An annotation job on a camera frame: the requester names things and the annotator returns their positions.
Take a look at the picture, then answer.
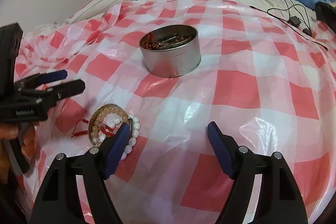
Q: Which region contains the jewelry inside tin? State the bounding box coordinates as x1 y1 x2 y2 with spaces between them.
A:
139 32 193 51

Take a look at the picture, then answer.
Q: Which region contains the left hand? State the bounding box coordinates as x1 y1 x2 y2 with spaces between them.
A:
1 122 40 184

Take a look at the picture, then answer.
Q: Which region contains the red white checkered plastic cloth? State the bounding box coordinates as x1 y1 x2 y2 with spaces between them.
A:
15 0 335 223

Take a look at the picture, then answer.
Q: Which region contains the round silver tin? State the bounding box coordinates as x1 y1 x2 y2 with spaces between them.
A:
139 24 202 78

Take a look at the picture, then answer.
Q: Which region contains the black jacket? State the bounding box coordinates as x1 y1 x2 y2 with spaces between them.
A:
315 2 336 33

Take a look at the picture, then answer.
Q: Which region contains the red string bracelet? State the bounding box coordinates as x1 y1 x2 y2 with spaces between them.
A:
71 118 117 138

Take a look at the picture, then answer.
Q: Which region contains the white pearl bead bracelet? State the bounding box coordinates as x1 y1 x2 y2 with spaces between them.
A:
90 114 141 162

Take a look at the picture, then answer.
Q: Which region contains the black cable with adapter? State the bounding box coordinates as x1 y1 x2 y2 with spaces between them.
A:
249 0 329 51

